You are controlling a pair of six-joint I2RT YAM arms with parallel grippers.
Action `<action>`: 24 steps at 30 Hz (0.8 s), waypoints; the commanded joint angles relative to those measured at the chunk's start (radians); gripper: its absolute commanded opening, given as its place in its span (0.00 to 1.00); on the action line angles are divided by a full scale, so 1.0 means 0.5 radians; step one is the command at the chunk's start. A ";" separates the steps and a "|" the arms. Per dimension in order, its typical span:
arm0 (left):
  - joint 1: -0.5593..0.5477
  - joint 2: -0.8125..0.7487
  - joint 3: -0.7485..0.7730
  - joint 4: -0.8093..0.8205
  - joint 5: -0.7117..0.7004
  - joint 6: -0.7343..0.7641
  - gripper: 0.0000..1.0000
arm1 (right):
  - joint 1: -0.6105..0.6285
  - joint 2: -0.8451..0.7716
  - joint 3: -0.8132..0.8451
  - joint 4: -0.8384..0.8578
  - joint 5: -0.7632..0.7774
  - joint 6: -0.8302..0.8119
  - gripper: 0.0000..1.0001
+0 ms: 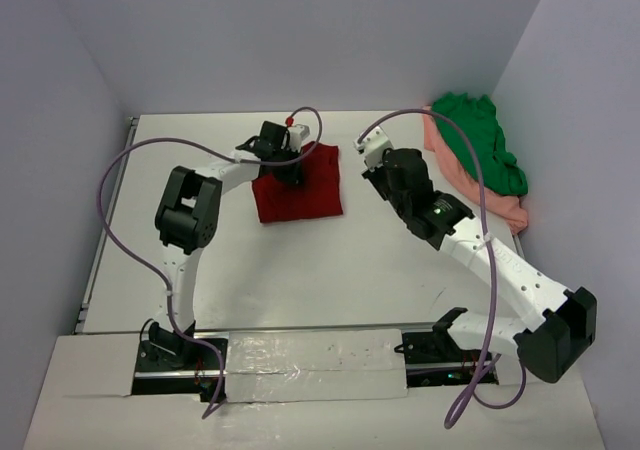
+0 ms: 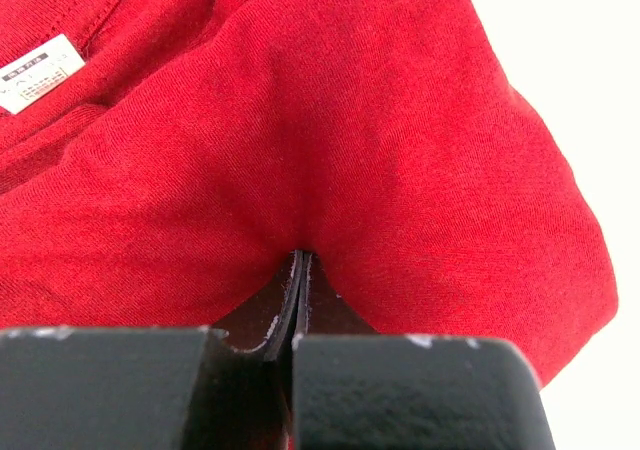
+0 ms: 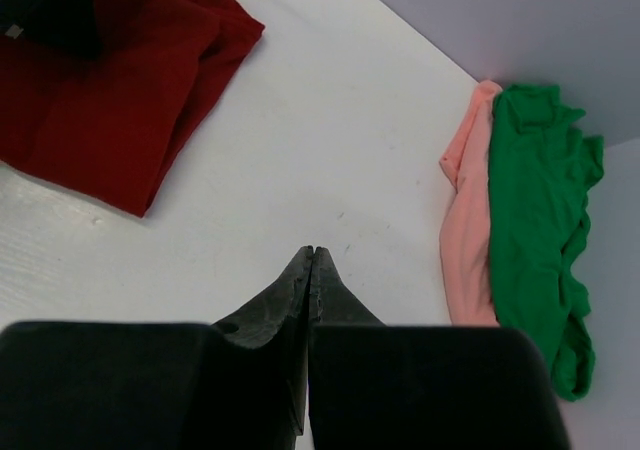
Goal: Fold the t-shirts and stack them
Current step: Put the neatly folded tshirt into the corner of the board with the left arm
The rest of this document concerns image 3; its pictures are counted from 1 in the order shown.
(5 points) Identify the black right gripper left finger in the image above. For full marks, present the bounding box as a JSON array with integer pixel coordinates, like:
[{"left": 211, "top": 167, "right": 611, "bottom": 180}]
[{"left": 1, "top": 246, "right": 313, "bottom": 449}]

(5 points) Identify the green t-shirt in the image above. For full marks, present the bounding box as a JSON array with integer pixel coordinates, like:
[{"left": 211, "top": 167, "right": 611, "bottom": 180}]
[{"left": 488, "top": 84, "right": 604, "bottom": 401}]

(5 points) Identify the salmon pink t-shirt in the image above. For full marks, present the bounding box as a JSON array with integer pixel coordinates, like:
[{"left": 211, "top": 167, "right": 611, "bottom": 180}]
[{"left": 439, "top": 80, "right": 502, "bottom": 327}]

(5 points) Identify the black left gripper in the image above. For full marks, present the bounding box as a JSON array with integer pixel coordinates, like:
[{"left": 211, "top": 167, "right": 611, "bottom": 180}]
[{"left": 1, "top": 0, "right": 102, "bottom": 58}]

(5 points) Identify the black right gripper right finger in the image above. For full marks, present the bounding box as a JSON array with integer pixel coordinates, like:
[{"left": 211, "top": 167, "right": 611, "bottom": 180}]
[{"left": 308, "top": 248, "right": 570, "bottom": 449}]

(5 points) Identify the red t-shirt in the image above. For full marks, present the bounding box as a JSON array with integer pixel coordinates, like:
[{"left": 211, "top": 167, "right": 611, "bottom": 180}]
[{"left": 1, "top": 0, "right": 264, "bottom": 217}]

